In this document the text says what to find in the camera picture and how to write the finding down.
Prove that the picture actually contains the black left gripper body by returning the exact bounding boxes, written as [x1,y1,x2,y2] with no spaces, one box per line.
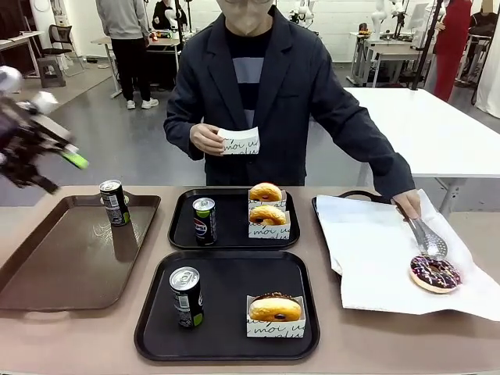
[0,97,74,185]

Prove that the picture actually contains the black green Pepsi can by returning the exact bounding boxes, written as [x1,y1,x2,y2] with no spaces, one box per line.
[192,197,218,247]
[99,179,131,227]
[168,266,205,329]

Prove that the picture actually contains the red frosted donut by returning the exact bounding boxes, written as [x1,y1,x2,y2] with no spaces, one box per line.
[248,182,284,203]

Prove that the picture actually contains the dark frosted donut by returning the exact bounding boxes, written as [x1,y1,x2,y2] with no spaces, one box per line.
[248,291,303,323]

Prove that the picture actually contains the metal serving tongs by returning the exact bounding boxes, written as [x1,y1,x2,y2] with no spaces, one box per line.
[395,202,449,262]

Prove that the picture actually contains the person's right forearm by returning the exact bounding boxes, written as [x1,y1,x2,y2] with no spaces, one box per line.
[162,105,204,148]

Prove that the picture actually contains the person's left forearm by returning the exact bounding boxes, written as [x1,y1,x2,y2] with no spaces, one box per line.
[351,144,416,201]

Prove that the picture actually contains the person's right hand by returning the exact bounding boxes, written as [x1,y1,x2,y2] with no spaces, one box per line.
[189,123,227,161]

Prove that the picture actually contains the person's left hand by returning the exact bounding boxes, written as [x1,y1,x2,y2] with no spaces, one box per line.
[391,188,423,220]

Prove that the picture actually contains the grey plastic stool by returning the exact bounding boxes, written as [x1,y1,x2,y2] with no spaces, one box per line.
[37,55,67,89]

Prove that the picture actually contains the brown plastic tray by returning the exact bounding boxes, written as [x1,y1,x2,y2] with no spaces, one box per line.
[0,194,162,313]

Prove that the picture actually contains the white desk with grey legs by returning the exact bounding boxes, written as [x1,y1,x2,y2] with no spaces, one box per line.
[0,30,45,75]

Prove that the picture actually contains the black office chair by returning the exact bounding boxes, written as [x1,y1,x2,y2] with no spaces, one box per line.
[40,23,85,77]

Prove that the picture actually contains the person in grey hoodie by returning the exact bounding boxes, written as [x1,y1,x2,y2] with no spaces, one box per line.
[95,0,161,111]

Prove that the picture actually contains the grey background work table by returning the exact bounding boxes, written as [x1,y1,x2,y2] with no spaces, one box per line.
[90,34,184,99]

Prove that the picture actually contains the seated person in black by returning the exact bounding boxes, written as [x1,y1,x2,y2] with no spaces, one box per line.
[151,0,188,32]

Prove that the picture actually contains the black plastic tray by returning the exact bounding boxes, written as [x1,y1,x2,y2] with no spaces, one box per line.
[311,190,395,282]
[134,249,321,363]
[167,187,301,251]

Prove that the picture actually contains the person's torso dark jacket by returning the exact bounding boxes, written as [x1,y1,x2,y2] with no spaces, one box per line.
[162,5,416,201]

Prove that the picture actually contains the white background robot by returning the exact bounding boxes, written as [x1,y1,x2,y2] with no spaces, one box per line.
[288,0,316,24]

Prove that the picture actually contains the white paper sheet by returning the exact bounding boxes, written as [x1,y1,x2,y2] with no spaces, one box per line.
[315,188,500,323]

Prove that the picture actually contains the white background work table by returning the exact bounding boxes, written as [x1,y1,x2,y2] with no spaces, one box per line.
[346,30,435,88]

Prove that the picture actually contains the chocolate donut pink drizzle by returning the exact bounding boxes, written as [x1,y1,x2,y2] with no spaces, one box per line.
[409,254,463,294]

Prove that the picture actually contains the large white table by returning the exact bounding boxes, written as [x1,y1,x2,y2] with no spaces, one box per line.
[342,86,500,216]

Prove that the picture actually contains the black stand pole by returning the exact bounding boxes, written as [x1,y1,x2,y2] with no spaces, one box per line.
[409,0,445,91]

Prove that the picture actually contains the person in red apron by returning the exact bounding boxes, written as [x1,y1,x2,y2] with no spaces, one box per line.
[432,0,474,102]

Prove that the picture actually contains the white hanging curtain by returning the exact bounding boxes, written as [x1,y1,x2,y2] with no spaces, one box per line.
[475,34,500,118]

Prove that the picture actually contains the person in dark top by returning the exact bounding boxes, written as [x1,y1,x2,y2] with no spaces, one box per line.
[467,0,499,40]

